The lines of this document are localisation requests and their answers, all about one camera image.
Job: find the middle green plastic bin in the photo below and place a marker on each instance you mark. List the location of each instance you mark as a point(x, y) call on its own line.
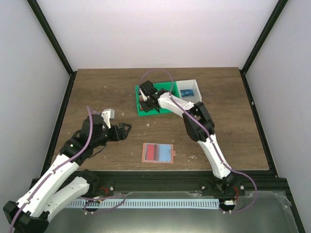
point(167, 86)

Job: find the white plastic bin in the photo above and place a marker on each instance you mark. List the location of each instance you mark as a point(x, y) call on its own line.
point(190, 84)

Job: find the left green plastic bin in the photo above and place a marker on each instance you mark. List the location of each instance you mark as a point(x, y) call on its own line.
point(140, 111)

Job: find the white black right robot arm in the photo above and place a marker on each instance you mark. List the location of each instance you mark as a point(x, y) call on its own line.
point(199, 127)

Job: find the green plastic bin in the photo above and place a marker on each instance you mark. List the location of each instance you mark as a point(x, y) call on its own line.
point(167, 86)
point(140, 111)

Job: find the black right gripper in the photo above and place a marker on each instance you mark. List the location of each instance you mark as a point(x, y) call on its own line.
point(147, 104)

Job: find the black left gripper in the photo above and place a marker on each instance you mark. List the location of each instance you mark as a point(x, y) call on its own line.
point(116, 132)

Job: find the black frame post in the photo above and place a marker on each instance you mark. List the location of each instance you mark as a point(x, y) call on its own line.
point(36, 9)
point(275, 14)

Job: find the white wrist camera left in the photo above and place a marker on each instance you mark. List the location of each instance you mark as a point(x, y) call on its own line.
point(107, 115)

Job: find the pink leather card holder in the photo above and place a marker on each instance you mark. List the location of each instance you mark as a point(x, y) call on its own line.
point(166, 154)

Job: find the light blue cable duct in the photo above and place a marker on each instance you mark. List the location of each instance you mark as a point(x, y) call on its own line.
point(149, 204)

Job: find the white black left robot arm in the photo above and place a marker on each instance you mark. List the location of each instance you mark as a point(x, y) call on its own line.
point(33, 212)

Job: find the black front frame rail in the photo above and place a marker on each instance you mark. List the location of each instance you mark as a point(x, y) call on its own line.
point(186, 181)

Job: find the blue card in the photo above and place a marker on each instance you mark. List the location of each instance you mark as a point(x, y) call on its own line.
point(187, 93)

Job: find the right black frame post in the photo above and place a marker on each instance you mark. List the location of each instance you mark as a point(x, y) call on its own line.
point(275, 14)

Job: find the red and white card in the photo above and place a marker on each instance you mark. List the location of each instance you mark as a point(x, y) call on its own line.
point(140, 98)

